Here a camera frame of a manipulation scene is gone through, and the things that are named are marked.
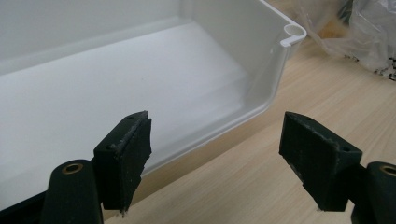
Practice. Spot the clear plastic bag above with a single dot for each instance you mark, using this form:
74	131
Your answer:
367	31

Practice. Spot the white plastic bin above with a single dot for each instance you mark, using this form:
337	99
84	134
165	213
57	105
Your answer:
124	77

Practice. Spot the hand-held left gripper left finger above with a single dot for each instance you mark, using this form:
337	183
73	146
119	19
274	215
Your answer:
124	161

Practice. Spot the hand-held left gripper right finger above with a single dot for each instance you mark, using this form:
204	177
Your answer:
320	161

